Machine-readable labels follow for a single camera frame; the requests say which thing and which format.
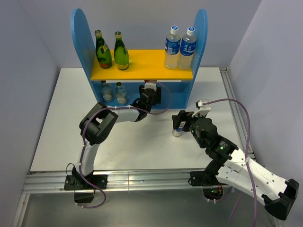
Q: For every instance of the left clear Pocari bottle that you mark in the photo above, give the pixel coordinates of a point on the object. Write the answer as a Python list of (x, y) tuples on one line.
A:
[(172, 47)]

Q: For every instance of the clear glass bottle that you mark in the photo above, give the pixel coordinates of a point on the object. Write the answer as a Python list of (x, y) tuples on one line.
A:
[(121, 93), (106, 91)]

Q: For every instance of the clear glass bottle front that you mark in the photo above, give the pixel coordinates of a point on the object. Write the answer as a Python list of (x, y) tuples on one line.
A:
[(121, 93)]

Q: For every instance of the right clear Pocari bottle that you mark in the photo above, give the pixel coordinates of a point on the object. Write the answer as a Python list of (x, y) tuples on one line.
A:
[(187, 49)]

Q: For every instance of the aluminium front rail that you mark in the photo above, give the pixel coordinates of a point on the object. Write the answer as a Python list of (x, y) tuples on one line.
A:
[(117, 181)]

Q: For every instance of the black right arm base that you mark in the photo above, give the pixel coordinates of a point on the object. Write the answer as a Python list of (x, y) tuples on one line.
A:
[(212, 189)]

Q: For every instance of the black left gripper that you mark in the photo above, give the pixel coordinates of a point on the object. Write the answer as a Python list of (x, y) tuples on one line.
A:
[(157, 96)]

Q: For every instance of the aluminium side rail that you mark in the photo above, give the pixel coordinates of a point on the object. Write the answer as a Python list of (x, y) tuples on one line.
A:
[(235, 108)]

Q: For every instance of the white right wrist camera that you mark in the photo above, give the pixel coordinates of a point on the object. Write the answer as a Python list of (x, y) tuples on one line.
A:
[(203, 108)]

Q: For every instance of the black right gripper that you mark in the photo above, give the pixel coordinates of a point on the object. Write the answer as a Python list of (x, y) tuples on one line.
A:
[(182, 116)]

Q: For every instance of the clear pocari bottle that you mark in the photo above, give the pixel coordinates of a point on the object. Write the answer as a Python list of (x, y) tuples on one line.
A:
[(187, 49), (172, 47)]

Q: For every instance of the Red Bull can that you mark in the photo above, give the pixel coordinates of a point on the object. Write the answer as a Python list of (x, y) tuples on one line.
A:
[(179, 130)]

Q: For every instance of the green perrier bottle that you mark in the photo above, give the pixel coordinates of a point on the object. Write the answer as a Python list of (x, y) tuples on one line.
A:
[(103, 53), (121, 55)]

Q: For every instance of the blue and yellow wooden shelf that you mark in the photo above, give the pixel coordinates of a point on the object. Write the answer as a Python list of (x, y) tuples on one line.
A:
[(144, 64)]

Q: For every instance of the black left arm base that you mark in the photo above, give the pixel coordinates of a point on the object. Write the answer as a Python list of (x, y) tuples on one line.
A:
[(74, 182)]

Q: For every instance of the green Perrier bottle front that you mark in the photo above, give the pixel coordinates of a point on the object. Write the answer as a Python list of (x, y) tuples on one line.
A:
[(121, 55)]

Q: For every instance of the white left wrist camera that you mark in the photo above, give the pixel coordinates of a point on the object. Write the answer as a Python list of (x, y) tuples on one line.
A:
[(150, 85)]

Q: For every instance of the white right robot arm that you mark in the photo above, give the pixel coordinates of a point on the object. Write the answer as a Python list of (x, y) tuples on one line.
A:
[(230, 166)]

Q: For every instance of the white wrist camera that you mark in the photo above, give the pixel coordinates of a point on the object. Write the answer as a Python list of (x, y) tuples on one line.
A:
[(150, 85), (203, 108)]

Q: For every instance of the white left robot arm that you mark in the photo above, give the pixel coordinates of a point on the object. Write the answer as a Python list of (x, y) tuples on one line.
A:
[(98, 123)]

